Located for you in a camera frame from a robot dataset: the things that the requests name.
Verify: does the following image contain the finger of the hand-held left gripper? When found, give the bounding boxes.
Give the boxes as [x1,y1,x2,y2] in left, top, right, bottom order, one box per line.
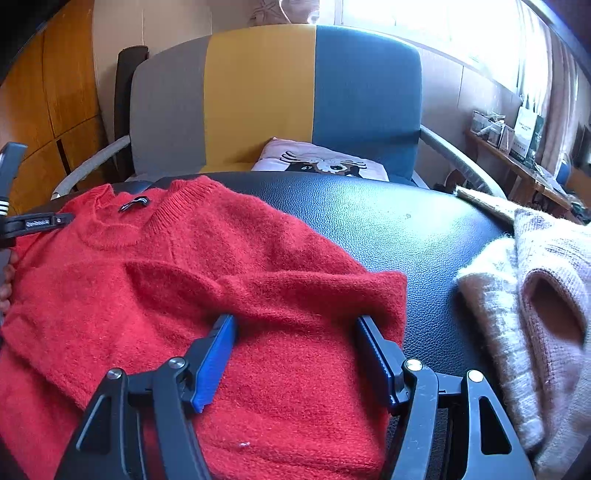
[0,210,77,241]

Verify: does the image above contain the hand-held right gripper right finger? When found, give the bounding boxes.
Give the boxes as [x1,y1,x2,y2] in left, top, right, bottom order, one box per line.
[355,315,536,480]

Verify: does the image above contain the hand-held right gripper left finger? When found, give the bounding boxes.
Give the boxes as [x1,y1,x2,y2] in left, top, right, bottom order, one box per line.
[55,314,238,480]

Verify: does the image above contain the red knit sweater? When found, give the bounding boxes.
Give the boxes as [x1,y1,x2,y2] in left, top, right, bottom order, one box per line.
[0,178,409,480]

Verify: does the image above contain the person's left hand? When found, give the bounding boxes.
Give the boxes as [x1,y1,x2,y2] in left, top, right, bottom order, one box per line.
[0,251,20,315]

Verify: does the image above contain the wooden cabinet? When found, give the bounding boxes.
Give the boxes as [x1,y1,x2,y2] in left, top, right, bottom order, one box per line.
[0,14,116,217]

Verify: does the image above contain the cream ribbed sweater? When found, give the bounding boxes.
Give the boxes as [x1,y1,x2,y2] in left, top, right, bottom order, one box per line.
[456,237,548,455]

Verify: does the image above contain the dark chair back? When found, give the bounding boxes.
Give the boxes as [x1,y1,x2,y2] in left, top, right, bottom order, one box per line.
[113,45,149,182]

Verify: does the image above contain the pale pink knit sweater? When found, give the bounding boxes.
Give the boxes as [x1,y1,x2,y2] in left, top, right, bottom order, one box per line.
[512,208,591,480]

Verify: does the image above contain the beige knit cloth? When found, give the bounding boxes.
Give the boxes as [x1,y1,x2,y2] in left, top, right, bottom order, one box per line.
[455,186,518,224]

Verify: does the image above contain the pink printed cushion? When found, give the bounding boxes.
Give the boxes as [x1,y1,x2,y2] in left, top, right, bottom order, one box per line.
[252,137,391,182]

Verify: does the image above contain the wooden shelf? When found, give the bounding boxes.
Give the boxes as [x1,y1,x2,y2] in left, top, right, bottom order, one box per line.
[464,129,583,223]

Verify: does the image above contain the grey yellow blue sofa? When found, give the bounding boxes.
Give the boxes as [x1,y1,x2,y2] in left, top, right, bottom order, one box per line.
[129,24,423,183]

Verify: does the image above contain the clear plastic boxes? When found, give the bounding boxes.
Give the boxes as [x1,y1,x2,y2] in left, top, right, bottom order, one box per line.
[471,111,515,149]

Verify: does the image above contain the green and white box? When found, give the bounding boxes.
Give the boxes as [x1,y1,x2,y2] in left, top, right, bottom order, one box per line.
[510,106,546,165]

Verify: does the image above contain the pink star print curtain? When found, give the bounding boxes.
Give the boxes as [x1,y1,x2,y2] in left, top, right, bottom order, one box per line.
[249,0,340,27]

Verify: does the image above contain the beige curtain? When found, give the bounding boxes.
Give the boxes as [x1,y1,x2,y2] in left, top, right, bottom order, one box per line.
[522,0,591,171]

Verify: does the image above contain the window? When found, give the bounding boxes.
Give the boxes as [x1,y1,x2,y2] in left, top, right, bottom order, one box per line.
[332,0,532,88]

